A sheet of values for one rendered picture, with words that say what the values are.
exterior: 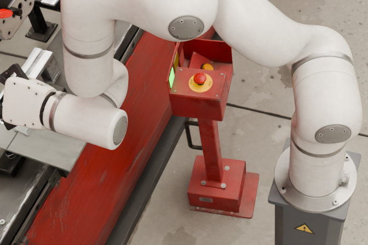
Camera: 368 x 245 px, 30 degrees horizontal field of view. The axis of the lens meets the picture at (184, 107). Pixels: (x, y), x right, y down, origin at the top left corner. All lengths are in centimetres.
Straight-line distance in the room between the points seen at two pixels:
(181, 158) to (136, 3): 186
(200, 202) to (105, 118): 136
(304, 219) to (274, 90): 142
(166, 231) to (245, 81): 78
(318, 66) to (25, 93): 59
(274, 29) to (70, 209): 113
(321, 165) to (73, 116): 52
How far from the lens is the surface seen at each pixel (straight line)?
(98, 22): 111
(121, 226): 268
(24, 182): 188
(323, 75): 127
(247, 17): 112
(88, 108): 138
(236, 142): 287
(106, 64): 121
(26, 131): 178
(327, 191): 159
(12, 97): 147
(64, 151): 175
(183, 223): 271
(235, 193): 261
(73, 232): 219
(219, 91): 205
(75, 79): 124
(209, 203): 267
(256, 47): 115
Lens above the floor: 243
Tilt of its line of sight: 54 degrees down
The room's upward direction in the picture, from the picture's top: 11 degrees counter-clockwise
